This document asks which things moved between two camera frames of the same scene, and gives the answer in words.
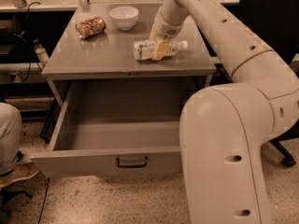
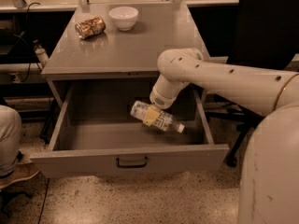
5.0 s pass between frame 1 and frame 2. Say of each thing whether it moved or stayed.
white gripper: moved
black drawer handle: stayed
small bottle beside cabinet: stayed
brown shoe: stayed
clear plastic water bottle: moved
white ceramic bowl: stayed
